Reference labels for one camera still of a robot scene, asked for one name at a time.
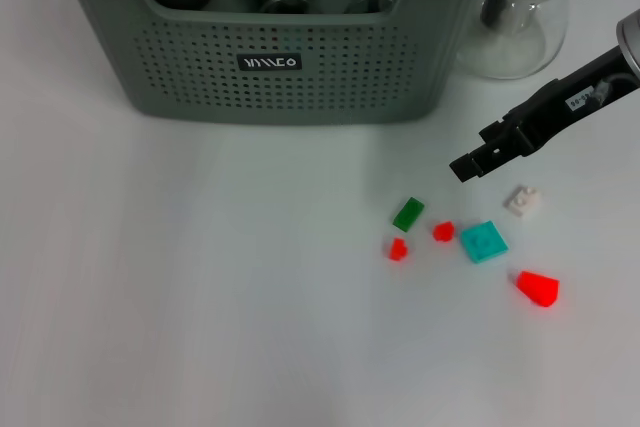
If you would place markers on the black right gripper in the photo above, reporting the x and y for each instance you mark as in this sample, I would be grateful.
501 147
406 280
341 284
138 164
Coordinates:
555 104

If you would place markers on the white two-stud toy block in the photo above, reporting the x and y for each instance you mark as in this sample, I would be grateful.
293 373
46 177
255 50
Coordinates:
522 201

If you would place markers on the small orange-red toy block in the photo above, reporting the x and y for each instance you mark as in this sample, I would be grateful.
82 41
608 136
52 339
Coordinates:
398 249
443 231

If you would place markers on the glass teacup black holder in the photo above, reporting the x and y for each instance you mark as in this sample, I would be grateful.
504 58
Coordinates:
285 3
370 2

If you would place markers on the green rectangular toy block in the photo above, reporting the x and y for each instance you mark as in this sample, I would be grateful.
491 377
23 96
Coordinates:
409 214

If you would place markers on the orange-red wedge toy block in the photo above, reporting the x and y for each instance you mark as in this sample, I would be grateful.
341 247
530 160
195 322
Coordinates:
537 288

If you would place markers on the grey-green perforated storage basket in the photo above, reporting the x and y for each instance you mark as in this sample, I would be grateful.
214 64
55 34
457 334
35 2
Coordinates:
325 87

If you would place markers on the teal square toy plate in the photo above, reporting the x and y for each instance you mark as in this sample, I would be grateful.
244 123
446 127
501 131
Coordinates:
484 242

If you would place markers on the glass carafe black lid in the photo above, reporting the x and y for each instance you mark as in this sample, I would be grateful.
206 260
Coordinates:
510 47

